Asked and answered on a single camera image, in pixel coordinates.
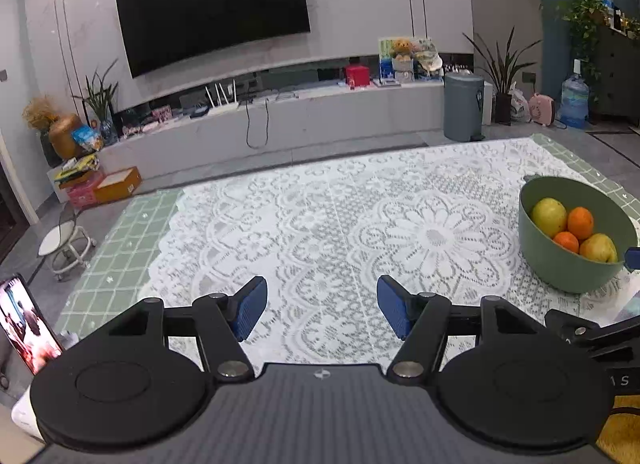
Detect green yellow apple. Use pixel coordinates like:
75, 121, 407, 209
579, 233, 618, 263

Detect orange mandarin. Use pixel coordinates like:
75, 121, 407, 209
566, 207, 594, 242
553, 231, 580, 254

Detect red green apple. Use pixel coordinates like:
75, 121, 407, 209
530, 197, 567, 239

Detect green colander bowl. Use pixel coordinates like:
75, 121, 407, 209
518, 175, 639, 295

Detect white lace tablecloth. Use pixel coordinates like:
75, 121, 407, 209
136, 137, 640, 370

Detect green grid table mat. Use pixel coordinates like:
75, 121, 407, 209
53, 132, 640, 339

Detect dark cabinet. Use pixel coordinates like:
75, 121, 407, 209
590, 26, 639, 127

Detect blue water jug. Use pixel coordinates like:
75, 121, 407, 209
559, 60, 590, 129

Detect white swivel stool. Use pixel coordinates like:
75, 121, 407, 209
38, 202, 96, 282

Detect orange cardboard box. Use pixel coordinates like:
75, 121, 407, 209
93, 167, 142, 204

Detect pink small heater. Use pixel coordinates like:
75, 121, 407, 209
528, 93, 554, 127

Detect white plastic bag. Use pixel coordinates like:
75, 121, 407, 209
509, 81, 530, 123

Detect white marble tv console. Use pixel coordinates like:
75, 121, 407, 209
98, 81, 445, 179

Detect smartphone with lit screen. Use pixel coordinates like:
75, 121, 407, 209
0, 274, 63, 375

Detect white wifi router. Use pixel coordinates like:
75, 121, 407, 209
205, 79, 240, 116

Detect grey pedal trash bin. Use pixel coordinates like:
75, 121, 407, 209
444, 72, 484, 142

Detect potted plant by bin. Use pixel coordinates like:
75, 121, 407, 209
462, 27, 542, 126

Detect golden vase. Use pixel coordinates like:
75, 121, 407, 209
49, 114, 82, 161

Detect red box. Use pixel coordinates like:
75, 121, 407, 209
345, 64, 371, 90

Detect leafy plant on cabinet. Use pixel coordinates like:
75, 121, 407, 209
558, 0, 608, 88

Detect green plant in vase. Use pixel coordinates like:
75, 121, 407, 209
73, 58, 118, 146

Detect teddy bear toy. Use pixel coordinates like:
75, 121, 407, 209
390, 38, 413, 62

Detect black hanging cable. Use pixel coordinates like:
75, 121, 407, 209
243, 90, 302, 151

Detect black wall television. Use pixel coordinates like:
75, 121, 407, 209
116, 0, 310, 78

